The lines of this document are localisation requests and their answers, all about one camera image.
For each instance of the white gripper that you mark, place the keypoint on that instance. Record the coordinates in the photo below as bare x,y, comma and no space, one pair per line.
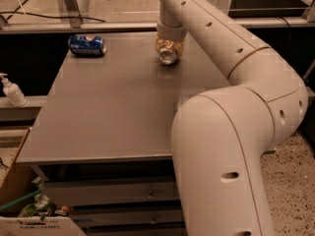
169,31

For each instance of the orange soda can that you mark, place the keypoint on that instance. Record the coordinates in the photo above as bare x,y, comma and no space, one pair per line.
168,54

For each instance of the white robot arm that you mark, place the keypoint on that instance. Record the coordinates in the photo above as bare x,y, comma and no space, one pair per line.
219,136

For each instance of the blue soda can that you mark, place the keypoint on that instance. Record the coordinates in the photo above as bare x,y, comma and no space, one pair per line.
87,45

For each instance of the grey drawer cabinet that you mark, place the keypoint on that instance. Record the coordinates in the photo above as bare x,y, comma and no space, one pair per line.
102,141

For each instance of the white pump bottle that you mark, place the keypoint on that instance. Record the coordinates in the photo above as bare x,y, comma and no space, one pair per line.
12,91

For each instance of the cardboard box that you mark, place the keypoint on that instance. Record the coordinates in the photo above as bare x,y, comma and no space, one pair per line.
15,180

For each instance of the white printed box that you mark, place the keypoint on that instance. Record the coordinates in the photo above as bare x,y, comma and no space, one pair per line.
36,226

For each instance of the metal frame rail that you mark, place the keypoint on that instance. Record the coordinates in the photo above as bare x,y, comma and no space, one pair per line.
249,23

